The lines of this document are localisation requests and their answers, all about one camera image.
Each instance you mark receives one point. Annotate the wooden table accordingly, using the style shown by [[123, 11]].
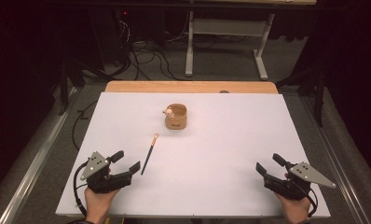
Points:
[[143, 86]]

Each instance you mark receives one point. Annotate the white metal desk frame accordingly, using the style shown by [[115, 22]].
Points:
[[227, 28]]

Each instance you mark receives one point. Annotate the metal floor rail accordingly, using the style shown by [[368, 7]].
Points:
[[336, 149], [40, 152]]

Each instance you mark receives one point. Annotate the white board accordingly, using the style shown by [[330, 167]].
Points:
[[205, 168]]

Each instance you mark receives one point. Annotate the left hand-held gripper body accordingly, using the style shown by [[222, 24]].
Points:
[[104, 182]]

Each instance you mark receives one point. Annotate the small pale figurine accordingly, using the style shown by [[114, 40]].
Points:
[[168, 112]]

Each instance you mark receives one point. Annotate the black stick with wooden tip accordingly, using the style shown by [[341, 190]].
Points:
[[149, 154]]

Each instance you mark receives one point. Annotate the person's right hand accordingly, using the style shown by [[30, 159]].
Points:
[[294, 210]]

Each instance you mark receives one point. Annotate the dark metal stand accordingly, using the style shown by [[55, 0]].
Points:
[[319, 93], [64, 87]]

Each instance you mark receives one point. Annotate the person's left hand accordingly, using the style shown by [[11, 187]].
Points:
[[98, 203]]

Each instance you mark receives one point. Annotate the round wooden cup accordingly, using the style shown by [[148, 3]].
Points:
[[176, 119]]

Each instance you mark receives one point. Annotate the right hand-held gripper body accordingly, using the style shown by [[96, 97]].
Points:
[[294, 186]]

